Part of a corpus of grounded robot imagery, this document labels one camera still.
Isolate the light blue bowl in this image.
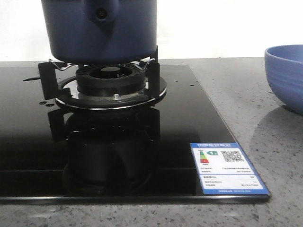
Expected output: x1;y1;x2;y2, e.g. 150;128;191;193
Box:
264;44;303;114

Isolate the dark blue cooking pot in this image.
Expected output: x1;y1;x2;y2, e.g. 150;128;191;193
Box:
42;0;157;64

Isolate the right gas burner head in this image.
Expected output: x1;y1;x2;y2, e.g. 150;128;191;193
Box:
76;64;145;96

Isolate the black right pan support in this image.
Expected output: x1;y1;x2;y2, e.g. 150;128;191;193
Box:
38;51;167;111

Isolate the blue energy label sticker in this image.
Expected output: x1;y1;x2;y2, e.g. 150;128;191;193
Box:
190;143;269;196

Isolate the black glass gas cooktop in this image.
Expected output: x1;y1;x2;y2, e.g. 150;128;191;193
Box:
0;65;270;204

